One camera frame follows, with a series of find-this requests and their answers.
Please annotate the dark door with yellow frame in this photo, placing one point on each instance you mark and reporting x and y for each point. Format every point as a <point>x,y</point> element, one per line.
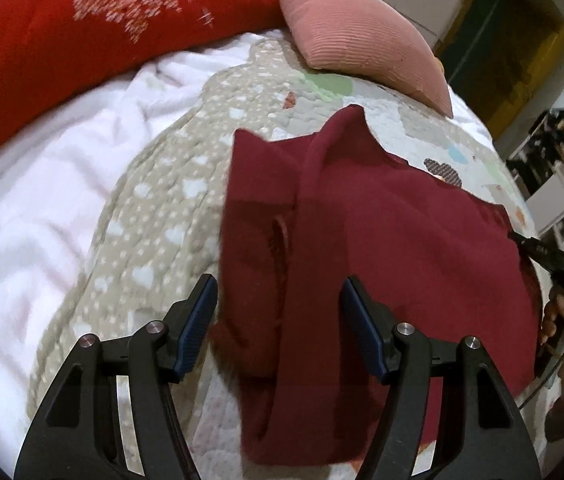
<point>506,40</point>

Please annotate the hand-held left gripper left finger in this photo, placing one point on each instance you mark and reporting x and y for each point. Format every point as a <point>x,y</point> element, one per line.
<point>196,332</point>

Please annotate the white cabinet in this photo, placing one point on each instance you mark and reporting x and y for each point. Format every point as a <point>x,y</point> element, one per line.
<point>554,200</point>

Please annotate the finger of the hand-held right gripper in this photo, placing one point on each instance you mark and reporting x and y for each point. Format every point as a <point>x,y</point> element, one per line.
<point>536,252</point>

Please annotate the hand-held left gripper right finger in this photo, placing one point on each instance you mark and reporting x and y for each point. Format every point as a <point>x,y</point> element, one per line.
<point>361,332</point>

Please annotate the beige patchwork bedspread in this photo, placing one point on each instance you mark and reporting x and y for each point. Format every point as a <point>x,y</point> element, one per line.
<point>162,210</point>

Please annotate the dark red sweater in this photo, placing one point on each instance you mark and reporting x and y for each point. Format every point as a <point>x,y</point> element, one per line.
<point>361,220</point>

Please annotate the red floral quilt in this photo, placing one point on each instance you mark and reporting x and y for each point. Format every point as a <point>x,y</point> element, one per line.
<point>62,35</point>

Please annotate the white fleece blanket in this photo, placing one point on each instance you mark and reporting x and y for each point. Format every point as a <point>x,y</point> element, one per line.
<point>27,200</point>

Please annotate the cluttered shoe rack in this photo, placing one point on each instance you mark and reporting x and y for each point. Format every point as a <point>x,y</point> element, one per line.
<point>556,135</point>

